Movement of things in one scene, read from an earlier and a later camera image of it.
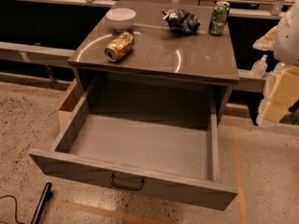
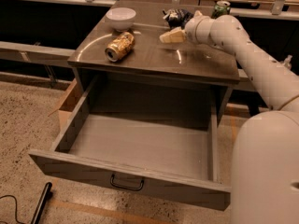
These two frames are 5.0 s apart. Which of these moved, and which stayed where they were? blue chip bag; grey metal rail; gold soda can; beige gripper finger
Moved: beige gripper finger
Stayed: blue chip bag; gold soda can; grey metal rail
